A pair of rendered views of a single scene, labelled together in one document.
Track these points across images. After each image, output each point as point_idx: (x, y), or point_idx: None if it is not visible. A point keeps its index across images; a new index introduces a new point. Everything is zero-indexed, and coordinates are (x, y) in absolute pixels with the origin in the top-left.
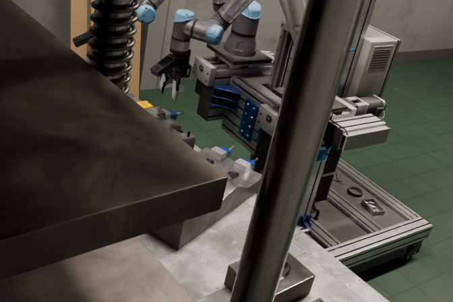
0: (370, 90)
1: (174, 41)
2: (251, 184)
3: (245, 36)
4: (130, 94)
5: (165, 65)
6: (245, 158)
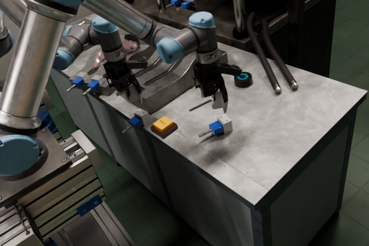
0: None
1: None
2: (80, 70)
3: None
4: (184, 152)
5: (132, 60)
6: (78, 82)
